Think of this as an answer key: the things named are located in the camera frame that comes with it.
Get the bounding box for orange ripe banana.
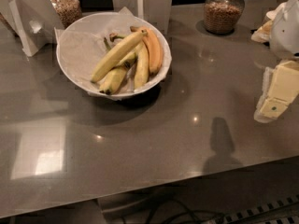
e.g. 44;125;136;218
130;26;164;75

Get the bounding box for glass jar of grains right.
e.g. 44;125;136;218
204;0;245;35

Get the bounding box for black cables on floor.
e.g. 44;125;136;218
118;193;225;224

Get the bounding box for white bowl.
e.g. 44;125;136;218
55;11;173;101

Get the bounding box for striped floor strip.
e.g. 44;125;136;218
202;194;299;224

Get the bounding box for glass jar of grains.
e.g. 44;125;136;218
204;0;245;35
50;0;82;28

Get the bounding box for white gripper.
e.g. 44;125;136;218
251;0;299;123

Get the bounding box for glass jar of grains left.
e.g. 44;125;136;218
50;0;82;28

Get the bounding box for white paper liner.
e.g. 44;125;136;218
54;6;173;102

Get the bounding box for long yellow banana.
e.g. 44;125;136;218
91;30;148;83

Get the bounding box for yellow banana bottom left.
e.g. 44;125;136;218
99;51;136;95

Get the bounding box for white stand back centre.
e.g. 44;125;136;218
112;0;172;35

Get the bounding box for white napkin holder left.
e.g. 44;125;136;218
0;0;64;57

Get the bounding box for yellow banana right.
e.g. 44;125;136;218
134;42;150;89

